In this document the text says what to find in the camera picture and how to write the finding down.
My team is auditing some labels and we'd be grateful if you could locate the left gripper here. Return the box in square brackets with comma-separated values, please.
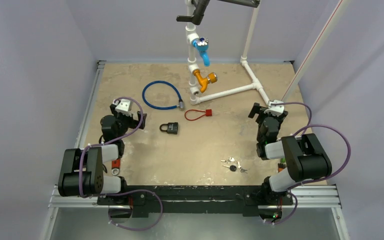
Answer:
[110, 105, 146, 140]

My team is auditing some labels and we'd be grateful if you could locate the blue cable lock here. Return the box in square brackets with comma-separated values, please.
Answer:
[141, 80, 185, 111]

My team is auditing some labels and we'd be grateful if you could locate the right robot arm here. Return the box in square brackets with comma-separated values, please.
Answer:
[248, 103, 332, 204]

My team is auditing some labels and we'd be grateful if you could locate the key bunch with black fob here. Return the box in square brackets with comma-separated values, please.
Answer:
[220, 157, 248, 173]

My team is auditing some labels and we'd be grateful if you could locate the black padlock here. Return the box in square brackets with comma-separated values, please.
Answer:
[159, 122, 179, 135]

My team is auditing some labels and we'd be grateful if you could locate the orange faucet valve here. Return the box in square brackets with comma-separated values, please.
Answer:
[192, 69, 218, 93]

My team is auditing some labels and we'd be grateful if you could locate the orange tool at right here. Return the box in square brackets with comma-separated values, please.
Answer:
[277, 158, 287, 173]

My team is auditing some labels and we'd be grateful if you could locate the blue faucet valve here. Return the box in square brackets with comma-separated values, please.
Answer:
[192, 37, 211, 67]

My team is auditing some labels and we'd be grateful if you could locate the white diagonal pole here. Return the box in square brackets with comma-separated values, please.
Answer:
[281, 0, 351, 102]

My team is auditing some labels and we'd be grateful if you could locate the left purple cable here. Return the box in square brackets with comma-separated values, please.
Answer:
[78, 96, 164, 232]

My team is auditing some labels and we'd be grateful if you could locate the purple cable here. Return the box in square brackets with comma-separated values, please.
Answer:
[263, 101, 352, 226]
[78, 96, 164, 232]

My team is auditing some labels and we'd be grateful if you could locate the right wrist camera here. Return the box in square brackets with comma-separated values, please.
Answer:
[264, 100, 285, 117]

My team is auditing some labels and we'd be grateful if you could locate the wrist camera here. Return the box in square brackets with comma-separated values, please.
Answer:
[113, 99, 132, 115]
[264, 100, 285, 117]

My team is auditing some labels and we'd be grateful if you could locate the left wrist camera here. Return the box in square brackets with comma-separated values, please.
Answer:
[113, 99, 132, 115]

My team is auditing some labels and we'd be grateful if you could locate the red handled adjustable wrench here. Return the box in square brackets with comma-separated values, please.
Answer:
[111, 158, 121, 176]

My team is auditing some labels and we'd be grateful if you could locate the red cable seal lock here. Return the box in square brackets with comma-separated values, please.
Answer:
[184, 109, 213, 122]

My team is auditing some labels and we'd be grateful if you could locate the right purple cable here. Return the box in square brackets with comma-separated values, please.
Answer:
[263, 101, 352, 226]

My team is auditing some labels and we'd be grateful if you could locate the white PVC pipe frame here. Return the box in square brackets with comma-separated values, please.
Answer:
[184, 0, 279, 107]

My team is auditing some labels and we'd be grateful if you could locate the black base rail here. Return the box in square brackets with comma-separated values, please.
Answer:
[97, 185, 294, 218]

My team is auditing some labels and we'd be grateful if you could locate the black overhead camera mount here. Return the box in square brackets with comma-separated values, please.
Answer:
[176, 0, 261, 26]

